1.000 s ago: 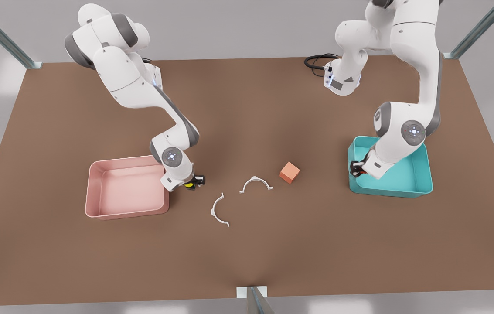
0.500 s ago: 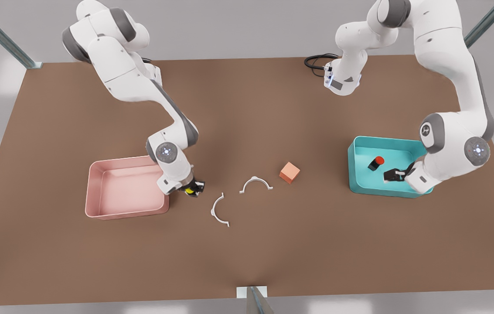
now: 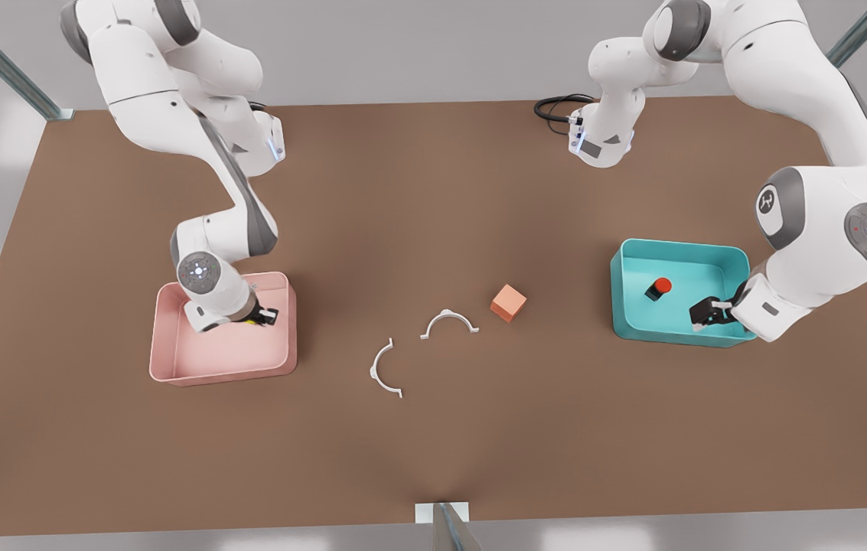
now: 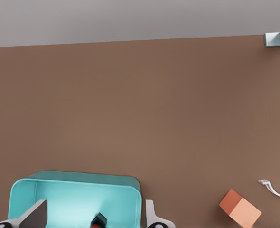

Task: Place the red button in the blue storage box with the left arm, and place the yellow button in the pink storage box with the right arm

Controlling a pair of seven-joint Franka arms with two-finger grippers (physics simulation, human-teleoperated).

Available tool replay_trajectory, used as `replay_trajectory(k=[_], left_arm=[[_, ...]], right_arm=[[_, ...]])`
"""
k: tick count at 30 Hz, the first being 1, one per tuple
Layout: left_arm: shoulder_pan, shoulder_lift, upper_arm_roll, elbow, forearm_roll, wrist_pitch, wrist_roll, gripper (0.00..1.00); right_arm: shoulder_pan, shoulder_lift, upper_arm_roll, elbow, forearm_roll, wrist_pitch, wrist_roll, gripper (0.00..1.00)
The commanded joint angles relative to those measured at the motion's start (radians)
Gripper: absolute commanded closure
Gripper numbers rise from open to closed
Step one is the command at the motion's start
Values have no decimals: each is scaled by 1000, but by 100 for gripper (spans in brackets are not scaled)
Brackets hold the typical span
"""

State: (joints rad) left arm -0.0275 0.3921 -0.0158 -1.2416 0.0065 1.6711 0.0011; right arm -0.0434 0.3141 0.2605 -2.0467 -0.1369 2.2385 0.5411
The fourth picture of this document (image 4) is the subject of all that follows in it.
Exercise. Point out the white curved plastic piece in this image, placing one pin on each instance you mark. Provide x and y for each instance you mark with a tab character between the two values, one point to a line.
274	190

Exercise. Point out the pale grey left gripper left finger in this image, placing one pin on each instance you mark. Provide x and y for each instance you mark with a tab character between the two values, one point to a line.
34	215

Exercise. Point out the silver frame post foot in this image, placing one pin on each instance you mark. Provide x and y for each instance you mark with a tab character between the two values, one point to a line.
278	38

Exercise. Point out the red button with dark base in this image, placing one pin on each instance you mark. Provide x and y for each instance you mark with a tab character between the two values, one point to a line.
98	221

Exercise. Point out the blue storage box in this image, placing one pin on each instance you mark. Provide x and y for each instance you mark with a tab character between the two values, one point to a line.
83	199

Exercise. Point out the orange cube block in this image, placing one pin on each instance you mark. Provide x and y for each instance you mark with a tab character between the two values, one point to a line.
240	209

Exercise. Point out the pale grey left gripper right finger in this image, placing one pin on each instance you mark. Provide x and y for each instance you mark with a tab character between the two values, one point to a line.
152	215

